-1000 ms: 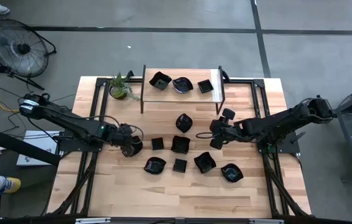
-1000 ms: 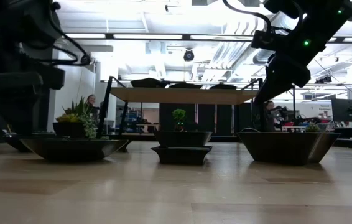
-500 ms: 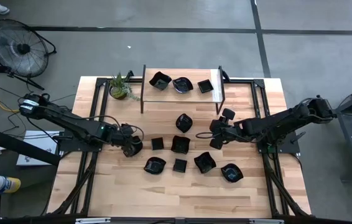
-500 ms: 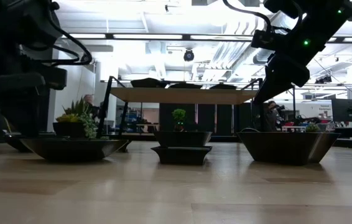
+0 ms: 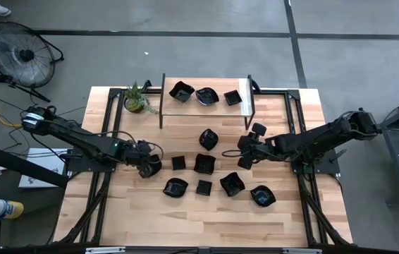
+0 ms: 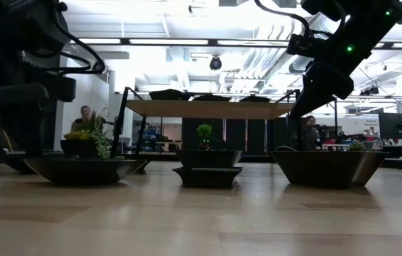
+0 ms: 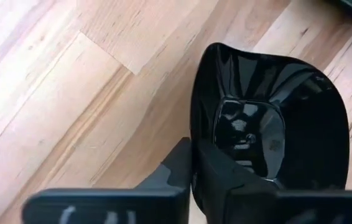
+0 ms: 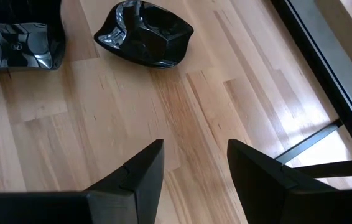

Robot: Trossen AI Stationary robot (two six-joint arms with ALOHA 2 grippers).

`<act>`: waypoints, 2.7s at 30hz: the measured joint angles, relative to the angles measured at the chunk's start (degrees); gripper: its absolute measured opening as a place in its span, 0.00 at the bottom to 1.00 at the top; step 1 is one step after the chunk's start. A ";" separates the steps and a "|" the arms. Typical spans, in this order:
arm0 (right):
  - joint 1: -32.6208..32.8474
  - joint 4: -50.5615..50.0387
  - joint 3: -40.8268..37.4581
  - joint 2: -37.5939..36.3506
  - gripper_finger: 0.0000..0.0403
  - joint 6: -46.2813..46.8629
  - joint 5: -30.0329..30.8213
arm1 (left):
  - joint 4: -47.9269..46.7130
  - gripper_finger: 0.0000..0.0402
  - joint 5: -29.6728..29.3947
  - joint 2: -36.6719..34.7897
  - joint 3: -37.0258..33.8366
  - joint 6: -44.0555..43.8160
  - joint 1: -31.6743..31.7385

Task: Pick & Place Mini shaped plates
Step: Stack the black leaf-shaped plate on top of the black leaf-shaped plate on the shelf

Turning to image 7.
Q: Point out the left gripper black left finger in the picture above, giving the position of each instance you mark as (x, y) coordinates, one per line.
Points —
(163, 199)

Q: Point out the glossy black leaf-shaped mini plate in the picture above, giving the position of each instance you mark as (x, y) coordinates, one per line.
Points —
(303, 109)

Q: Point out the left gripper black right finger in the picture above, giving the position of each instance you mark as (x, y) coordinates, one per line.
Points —
(288, 208)

